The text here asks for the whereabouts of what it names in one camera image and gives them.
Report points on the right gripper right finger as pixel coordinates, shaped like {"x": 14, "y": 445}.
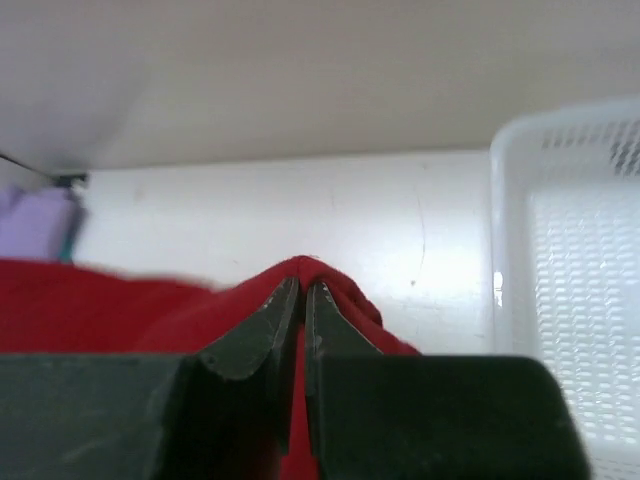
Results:
{"x": 373, "y": 415}

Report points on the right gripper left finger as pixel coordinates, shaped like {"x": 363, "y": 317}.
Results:
{"x": 223, "y": 412}

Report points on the red item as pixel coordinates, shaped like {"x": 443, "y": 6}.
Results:
{"x": 54, "y": 308}

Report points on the purple t shirt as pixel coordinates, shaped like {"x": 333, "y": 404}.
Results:
{"x": 35, "y": 223}

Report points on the teal t shirt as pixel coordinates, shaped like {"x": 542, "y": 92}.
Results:
{"x": 75, "y": 227}

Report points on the white plastic basket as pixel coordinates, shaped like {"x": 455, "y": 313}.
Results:
{"x": 565, "y": 258}

